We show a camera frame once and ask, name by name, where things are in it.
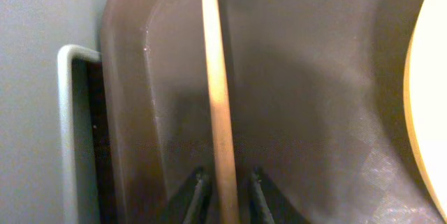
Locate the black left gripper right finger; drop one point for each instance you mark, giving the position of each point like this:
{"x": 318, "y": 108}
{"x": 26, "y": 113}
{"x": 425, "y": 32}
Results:
{"x": 267, "y": 204}

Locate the dark brown serving tray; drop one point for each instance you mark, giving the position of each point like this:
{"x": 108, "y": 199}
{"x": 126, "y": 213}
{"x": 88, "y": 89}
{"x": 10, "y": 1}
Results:
{"x": 316, "y": 99}

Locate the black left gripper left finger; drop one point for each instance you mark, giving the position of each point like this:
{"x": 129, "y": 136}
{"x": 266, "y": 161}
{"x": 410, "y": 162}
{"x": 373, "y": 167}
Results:
{"x": 190, "y": 204}

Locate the grey plastic dish rack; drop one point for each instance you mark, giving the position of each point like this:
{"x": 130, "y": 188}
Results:
{"x": 47, "y": 149}

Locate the yellow round plate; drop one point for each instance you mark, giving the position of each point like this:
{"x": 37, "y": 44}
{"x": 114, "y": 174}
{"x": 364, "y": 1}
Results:
{"x": 425, "y": 98}

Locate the wooden chopstick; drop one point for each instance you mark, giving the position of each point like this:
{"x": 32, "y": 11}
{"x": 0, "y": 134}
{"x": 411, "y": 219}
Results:
{"x": 224, "y": 159}

